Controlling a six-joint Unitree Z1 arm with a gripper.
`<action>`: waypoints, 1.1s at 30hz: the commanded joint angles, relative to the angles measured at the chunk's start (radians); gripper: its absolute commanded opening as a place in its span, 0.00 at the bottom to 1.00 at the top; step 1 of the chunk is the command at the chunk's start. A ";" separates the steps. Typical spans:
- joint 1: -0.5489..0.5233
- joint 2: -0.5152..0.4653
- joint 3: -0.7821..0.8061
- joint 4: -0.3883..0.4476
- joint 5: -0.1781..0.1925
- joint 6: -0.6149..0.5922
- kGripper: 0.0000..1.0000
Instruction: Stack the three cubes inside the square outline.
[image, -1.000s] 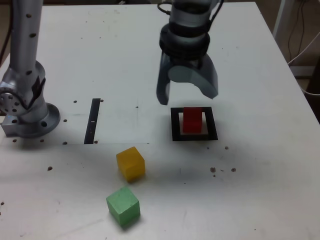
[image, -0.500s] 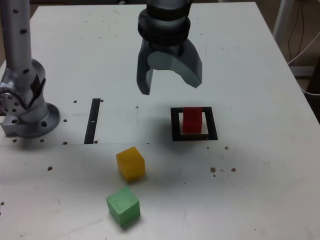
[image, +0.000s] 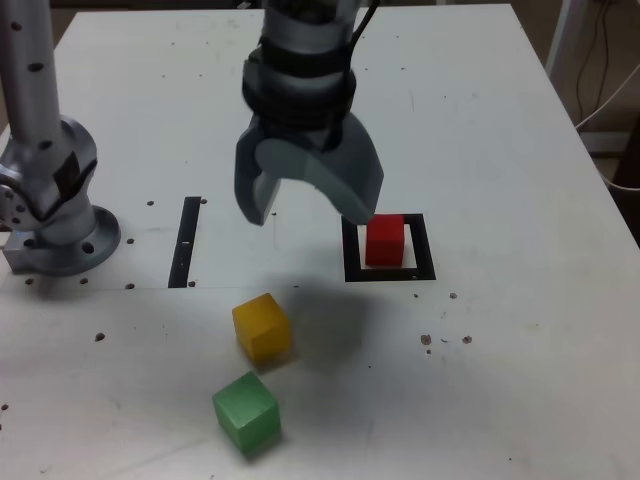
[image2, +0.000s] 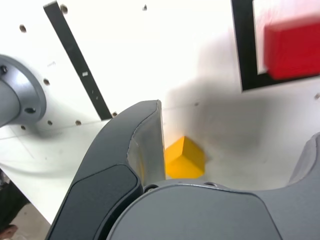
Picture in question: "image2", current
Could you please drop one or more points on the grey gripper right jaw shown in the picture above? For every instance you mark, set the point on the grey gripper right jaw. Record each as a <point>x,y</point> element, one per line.
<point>212,215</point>

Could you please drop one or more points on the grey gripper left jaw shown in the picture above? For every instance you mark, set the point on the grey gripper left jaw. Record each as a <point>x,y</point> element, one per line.
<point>105,175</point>

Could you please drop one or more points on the yellow cube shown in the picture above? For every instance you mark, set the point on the yellow cube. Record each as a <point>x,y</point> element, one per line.
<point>185,162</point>

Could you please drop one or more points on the red cube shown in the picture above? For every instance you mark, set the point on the red cube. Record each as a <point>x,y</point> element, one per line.
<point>292,50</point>

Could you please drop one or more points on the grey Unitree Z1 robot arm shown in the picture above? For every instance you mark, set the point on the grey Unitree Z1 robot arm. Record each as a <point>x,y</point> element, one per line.
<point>17,95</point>

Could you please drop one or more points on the black tape square outline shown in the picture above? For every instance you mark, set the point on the black tape square outline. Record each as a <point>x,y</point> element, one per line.
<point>243,50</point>

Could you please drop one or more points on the black tape strip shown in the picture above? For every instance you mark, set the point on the black tape strip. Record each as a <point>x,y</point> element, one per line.
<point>77,62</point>

